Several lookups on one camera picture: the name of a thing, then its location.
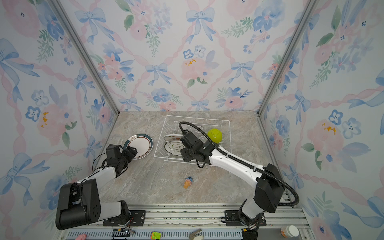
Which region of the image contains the white plate green red rim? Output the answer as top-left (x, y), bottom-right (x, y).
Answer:
top-left (123, 134), bottom-right (154, 160)

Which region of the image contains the white wire dish rack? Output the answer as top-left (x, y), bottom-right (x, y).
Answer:
top-left (155, 115), bottom-right (232, 164)

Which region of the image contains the white plate black flower outline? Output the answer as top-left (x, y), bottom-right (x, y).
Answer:
top-left (164, 141), bottom-right (185, 157)

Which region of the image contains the plate with fruit pattern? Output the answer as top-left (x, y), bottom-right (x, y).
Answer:
top-left (163, 134), bottom-right (183, 143)

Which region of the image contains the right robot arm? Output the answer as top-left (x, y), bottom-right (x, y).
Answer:
top-left (181, 131), bottom-right (285, 226)

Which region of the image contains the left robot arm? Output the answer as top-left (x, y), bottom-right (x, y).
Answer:
top-left (56, 145), bottom-right (138, 231)

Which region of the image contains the green bowl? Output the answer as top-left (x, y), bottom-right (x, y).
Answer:
top-left (207, 129), bottom-right (223, 144)

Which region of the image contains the small ice cream toy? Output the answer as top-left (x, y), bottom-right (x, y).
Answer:
top-left (183, 177), bottom-right (193, 189)

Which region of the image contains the rubiks cube toy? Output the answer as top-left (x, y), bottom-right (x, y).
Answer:
top-left (151, 232), bottom-right (162, 240)

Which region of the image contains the pink toy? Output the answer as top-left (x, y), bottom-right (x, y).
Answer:
top-left (75, 234), bottom-right (87, 240)

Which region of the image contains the white lidded jar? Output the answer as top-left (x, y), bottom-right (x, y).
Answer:
top-left (281, 225), bottom-right (300, 238)

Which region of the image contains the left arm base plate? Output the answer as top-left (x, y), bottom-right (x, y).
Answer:
top-left (103, 210), bottom-right (147, 227)

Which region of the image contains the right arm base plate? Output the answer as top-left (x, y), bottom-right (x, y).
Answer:
top-left (221, 210), bottom-right (267, 228)

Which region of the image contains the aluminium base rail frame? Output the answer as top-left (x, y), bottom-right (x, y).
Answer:
top-left (54, 204), bottom-right (315, 240)

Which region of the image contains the black corrugated cable conduit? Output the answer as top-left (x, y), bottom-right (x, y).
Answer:
top-left (178, 121), bottom-right (300, 207)

